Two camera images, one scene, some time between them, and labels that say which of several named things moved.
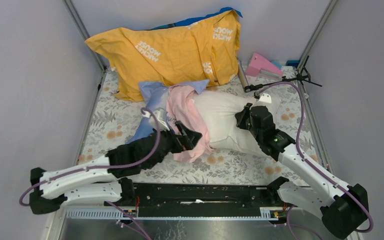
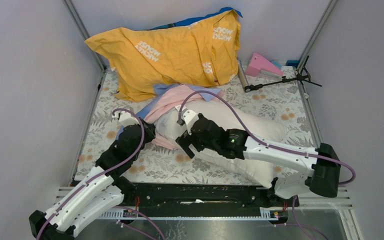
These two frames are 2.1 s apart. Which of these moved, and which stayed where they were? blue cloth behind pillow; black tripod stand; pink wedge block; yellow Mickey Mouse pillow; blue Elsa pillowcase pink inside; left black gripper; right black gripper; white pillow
Moved: blue Elsa pillowcase pink inside; right black gripper; white pillow; left black gripper
Stayed: blue cloth behind pillow; pink wedge block; yellow Mickey Mouse pillow; black tripod stand
